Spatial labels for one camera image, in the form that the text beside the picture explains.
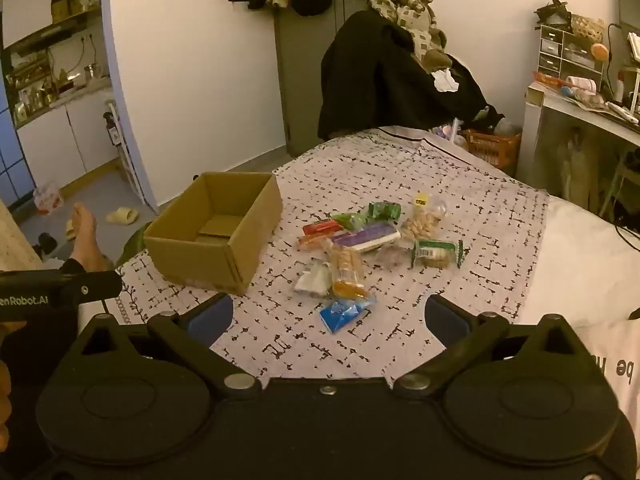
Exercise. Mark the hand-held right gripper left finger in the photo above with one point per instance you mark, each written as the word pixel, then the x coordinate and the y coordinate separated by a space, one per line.
pixel 212 319

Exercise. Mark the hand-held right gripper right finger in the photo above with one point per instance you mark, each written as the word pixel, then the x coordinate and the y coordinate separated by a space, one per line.
pixel 447 319

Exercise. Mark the cardboard box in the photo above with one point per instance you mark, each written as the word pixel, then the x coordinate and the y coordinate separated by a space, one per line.
pixel 192 260

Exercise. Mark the green white cracker packet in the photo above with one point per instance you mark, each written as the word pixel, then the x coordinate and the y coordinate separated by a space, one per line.
pixel 435 252

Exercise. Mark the clear packet brown sweets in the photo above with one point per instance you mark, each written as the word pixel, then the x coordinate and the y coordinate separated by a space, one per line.
pixel 392 255

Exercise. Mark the clear bag of peanuts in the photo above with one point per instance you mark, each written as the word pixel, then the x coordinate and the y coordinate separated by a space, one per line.
pixel 422 225

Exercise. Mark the blue snack packet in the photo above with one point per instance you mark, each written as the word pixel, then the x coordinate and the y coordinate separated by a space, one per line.
pixel 345 313

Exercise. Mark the white snack packet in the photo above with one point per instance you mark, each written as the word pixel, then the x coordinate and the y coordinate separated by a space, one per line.
pixel 312 280

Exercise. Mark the clear biscuit packet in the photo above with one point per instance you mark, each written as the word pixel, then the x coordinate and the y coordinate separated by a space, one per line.
pixel 346 270

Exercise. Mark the purple white snack box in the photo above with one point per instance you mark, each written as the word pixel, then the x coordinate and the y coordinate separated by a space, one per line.
pixel 367 236

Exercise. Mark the orange snack packet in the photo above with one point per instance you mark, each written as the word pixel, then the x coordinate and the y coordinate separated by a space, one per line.
pixel 312 242

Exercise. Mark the dark green snack packet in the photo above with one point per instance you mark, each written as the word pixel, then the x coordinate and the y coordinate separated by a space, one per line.
pixel 383 210

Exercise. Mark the light green snack packet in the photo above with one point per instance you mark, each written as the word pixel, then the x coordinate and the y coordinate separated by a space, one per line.
pixel 350 219

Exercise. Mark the red snack packet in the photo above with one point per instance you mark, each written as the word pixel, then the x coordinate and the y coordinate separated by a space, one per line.
pixel 320 226

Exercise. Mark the black slipper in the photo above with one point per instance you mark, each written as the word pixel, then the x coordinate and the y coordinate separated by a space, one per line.
pixel 47 244

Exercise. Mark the beige textured cloth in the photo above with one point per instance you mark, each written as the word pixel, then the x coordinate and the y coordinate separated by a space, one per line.
pixel 17 240

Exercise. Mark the beige slipper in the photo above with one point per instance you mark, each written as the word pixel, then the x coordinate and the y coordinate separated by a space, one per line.
pixel 71 230
pixel 122 216

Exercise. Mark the person's foot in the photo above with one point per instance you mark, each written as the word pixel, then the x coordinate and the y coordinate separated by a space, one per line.
pixel 87 240

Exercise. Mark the red white plastic bag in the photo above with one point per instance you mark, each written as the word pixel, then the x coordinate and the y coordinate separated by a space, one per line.
pixel 47 200

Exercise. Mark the dark green bag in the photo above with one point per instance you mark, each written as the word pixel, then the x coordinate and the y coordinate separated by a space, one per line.
pixel 131 247

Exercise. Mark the blue paned glass door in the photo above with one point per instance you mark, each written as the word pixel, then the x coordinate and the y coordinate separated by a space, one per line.
pixel 12 150

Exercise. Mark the white narrow rack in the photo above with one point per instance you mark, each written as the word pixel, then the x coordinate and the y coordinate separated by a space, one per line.
pixel 131 170

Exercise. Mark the white bed sheet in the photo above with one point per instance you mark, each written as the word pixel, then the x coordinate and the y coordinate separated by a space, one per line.
pixel 590 260

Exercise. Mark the white kitchen cabinet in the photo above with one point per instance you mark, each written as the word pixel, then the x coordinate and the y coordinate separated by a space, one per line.
pixel 60 135

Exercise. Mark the white printed cloth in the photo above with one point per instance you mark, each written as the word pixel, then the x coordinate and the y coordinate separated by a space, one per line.
pixel 615 350

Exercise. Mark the black bottle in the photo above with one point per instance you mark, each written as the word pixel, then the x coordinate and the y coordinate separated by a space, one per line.
pixel 109 130

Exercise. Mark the orange plastic basket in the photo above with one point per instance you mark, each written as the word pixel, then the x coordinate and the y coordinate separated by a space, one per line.
pixel 492 149

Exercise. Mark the grey plastic bag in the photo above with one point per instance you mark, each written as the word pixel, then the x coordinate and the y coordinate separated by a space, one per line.
pixel 506 126

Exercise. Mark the white crumpled cloth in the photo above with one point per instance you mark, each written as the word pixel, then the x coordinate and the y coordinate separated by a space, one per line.
pixel 444 80

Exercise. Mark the white desk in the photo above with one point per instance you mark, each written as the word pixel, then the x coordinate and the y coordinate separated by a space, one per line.
pixel 565 105

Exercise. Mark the black coat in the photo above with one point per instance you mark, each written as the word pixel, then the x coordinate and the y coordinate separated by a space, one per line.
pixel 375 80

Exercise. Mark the grey green door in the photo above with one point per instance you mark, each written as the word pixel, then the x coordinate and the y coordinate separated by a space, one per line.
pixel 300 85

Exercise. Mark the orange flat packet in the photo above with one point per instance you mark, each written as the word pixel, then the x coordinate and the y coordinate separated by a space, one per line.
pixel 549 78

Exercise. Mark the pink tube packet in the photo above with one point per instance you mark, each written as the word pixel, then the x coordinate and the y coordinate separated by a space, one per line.
pixel 582 83

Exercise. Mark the drawer organizer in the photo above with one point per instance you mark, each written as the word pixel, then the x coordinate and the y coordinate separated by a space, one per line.
pixel 565 55

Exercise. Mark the orange ball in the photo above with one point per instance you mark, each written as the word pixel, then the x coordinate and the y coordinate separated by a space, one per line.
pixel 600 51

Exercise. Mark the patterned hooded jacket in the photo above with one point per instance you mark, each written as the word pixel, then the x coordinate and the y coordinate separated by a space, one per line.
pixel 400 5

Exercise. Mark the dark tangled object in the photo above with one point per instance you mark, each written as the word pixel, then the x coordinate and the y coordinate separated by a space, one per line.
pixel 552 12

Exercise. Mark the woven basket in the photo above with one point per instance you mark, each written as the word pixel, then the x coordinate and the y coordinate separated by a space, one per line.
pixel 589 27

